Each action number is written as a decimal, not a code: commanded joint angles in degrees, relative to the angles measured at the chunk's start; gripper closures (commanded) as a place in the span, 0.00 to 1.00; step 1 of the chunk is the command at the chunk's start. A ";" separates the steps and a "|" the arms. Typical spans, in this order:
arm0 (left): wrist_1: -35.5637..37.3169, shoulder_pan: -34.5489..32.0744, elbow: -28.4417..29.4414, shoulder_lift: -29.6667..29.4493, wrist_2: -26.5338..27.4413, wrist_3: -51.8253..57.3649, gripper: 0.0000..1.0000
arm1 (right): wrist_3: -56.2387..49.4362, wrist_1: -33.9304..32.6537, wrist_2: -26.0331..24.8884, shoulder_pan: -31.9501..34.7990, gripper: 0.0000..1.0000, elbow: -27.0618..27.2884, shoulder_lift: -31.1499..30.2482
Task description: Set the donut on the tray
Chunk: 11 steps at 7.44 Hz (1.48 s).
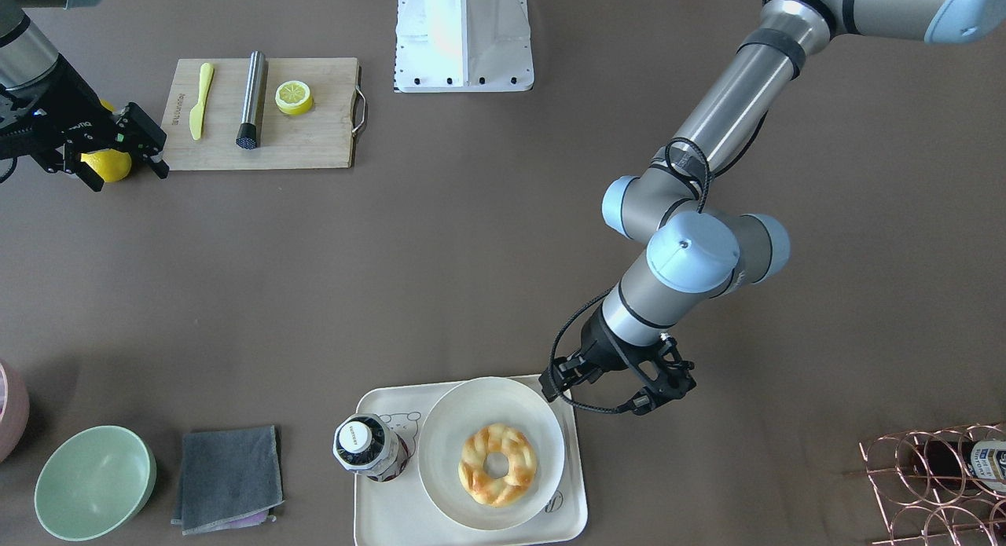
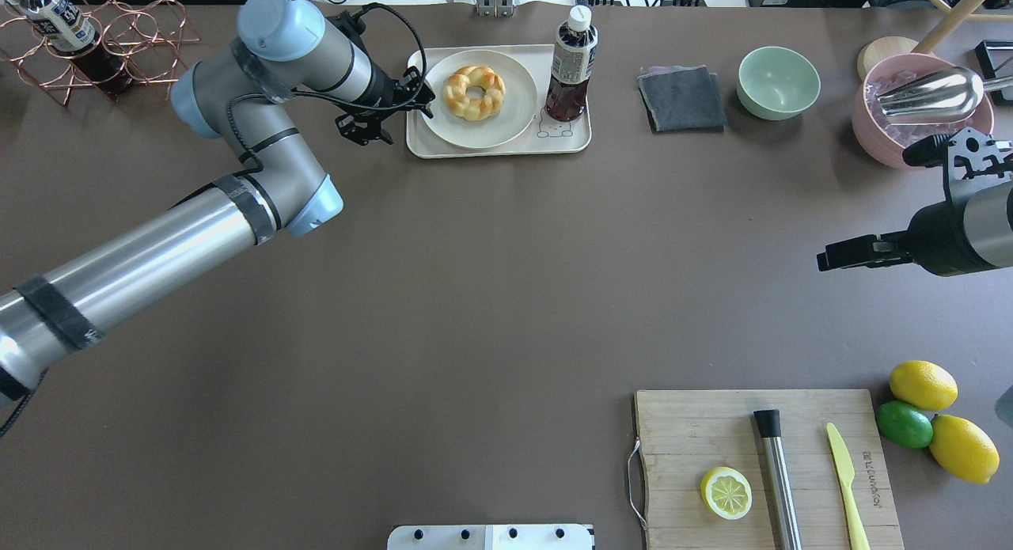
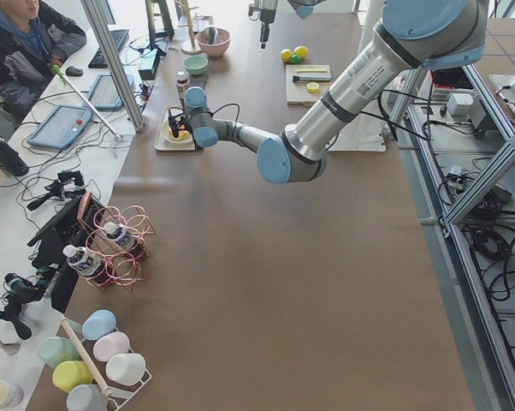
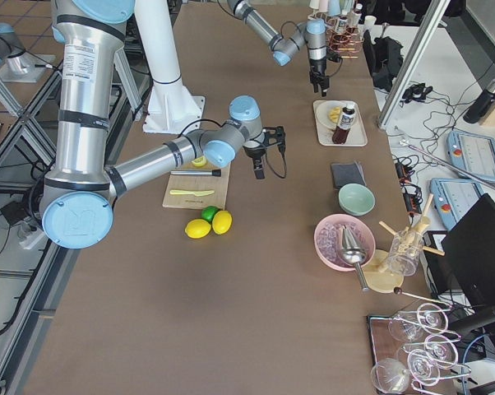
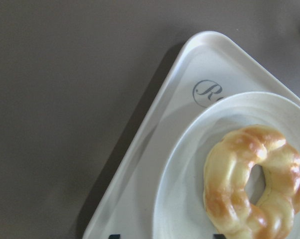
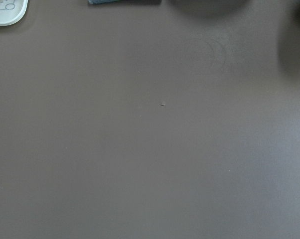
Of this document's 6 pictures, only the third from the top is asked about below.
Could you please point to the cream cup at edge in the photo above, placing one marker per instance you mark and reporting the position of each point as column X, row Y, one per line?
column 11, row 395

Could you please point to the green lime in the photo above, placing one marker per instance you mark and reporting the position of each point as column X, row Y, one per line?
column 295, row 59

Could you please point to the yellow lemon upper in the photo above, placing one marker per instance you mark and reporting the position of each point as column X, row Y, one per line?
column 286, row 55

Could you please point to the green bowl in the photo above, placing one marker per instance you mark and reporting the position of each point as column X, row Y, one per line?
column 196, row 65

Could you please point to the bamboo cutting board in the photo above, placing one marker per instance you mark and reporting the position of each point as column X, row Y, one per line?
column 296, row 92

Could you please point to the yellow cup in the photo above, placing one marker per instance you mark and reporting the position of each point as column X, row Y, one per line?
column 71, row 373

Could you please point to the black computer mouse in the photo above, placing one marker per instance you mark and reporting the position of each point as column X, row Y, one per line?
column 73, row 71

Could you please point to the yellow lemon lower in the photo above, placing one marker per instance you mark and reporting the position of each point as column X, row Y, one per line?
column 301, row 51

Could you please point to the white round plate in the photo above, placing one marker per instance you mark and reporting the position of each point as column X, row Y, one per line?
column 177, row 143

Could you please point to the bottle in wire rack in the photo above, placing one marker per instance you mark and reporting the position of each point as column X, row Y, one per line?
column 120, row 237

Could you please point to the black thermos bottle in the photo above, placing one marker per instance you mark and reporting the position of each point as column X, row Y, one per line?
column 11, row 161

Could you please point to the steel ice scoop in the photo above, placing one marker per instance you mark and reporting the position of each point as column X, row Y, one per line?
column 210, row 35

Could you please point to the braided glazed donut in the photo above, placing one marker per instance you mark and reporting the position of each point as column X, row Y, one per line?
column 178, row 134

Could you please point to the copper wire bottle rack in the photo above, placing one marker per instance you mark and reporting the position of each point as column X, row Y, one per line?
column 124, row 268

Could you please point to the blue teach pendant near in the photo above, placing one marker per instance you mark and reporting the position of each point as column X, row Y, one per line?
column 61, row 127

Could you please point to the wooden mug tree stand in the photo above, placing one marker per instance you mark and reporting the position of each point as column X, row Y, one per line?
column 195, row 18

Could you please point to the mint green cup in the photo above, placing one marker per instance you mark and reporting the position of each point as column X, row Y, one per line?
column 55, row 350

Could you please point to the half lemon slice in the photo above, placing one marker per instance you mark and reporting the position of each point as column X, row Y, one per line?
column 312, row 87

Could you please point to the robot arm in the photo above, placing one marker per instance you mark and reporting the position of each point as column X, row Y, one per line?
column 409, row 35
column 264, row 11

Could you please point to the seated person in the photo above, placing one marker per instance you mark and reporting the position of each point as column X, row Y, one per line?
column 34, row 38

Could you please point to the grey cup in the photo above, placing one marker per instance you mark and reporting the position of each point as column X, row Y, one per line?
column 86, row 397

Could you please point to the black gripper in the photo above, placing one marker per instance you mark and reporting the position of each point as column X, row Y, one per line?
column 184, row 124

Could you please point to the blue teach pendant far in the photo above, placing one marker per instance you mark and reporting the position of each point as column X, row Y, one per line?
column 103, row 94

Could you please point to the dark tea bottle on tray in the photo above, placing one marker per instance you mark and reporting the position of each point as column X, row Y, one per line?
column 182, row 82

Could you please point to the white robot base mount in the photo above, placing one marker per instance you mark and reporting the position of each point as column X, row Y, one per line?
column 363, row 134

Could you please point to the blue cup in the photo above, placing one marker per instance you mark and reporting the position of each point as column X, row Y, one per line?
column 99, row 324

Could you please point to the blue teach pendant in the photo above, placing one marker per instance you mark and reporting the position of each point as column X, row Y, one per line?
column 103, row 94
column 61, row 127

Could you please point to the yellow lemon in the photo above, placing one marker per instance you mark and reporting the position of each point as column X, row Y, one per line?
column 301, row 51
column 286, row 55

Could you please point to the cream rabbit tray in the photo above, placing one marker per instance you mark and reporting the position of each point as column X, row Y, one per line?
column 161, row 145

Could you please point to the aluminium frame post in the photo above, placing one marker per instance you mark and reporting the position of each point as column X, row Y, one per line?
column 96, row 18

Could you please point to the pink ice bucket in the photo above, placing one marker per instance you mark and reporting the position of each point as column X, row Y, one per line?
column 219, row 48

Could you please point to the yellow plastic knife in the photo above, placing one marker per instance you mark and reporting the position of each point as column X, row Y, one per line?
column 311, row 70

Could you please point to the steel cylinder muddler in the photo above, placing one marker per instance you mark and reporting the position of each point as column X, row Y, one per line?
column 299, row 78

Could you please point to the white cup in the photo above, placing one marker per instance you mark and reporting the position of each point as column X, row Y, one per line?
column 126, row 369

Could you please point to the pink cup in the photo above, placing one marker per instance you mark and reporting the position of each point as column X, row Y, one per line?
column 116, row 342

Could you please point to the white wire cup rack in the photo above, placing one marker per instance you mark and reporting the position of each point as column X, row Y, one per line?
column 118, row 395

